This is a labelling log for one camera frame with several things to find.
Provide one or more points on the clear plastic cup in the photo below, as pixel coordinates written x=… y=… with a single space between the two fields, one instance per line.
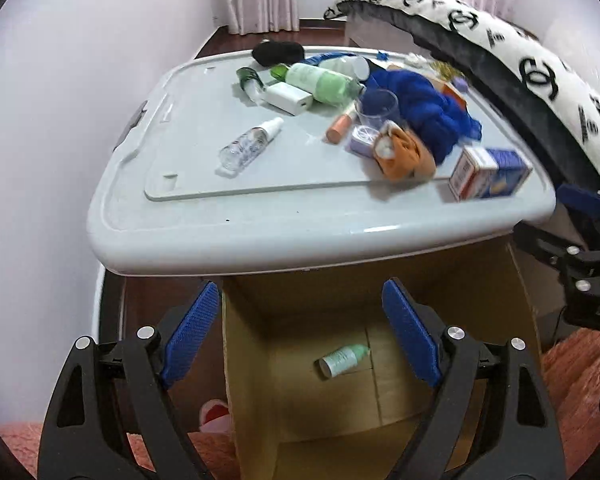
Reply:
x=376 y=106

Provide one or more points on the yellow candy wrapper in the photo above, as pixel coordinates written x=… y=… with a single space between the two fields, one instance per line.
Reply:
x=444 y=71

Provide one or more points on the orange lip balm tube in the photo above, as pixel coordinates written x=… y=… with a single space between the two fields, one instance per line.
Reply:
x=341 y=126

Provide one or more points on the small green tube bottle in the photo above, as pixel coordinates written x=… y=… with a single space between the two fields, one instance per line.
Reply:
x=342 y=360

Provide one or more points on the large light green bottle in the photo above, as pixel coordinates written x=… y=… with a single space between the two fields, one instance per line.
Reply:
x=326 y=86

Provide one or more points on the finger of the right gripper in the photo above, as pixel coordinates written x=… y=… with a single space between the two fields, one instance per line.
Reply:
x=580 y=200

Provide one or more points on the small purple object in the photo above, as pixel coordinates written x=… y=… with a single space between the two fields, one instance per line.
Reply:
x=460 y=84

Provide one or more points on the white cylindrical bottle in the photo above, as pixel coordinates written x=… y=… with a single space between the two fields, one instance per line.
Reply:
x=352 y=66

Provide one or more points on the blue mesh cloth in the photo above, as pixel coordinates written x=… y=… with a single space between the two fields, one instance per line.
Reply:
x=438 y=120

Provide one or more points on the white bed frame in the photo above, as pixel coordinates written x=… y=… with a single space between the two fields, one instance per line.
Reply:
x=371 y=33

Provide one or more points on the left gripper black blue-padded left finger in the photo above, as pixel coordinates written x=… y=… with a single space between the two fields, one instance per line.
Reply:
x=111 y=416

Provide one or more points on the white and blue medicine box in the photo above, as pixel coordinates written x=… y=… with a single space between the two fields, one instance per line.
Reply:
x=482 y=173

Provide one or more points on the brown cardboard trash box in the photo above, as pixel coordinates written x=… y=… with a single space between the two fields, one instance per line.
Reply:
x=290 y=422

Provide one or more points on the clear spray bottle white cap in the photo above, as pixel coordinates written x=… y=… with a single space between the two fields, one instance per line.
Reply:
x=237 y=155

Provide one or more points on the purple round air freshener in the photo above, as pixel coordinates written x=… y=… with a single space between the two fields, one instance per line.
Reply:
x=362 y=140

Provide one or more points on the black white logo blanket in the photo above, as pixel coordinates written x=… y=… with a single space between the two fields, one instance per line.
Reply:
x=538 y=90

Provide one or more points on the white crumpled tissue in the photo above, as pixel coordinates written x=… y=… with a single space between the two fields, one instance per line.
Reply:
x=416 y=60

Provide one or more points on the white power adapter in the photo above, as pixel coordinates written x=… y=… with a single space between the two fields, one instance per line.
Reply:
x=288 y=98

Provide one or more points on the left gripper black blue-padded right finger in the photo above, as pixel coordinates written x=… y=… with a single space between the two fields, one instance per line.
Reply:
x=517 y=434

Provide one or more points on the white plastic storage box lid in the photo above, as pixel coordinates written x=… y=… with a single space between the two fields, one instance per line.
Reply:
x=162 y=206

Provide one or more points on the blue plastic bag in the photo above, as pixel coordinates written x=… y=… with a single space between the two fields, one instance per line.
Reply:
x=316 y=60

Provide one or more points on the dark green spray bottle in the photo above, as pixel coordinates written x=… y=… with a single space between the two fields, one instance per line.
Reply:
x=251 y=83

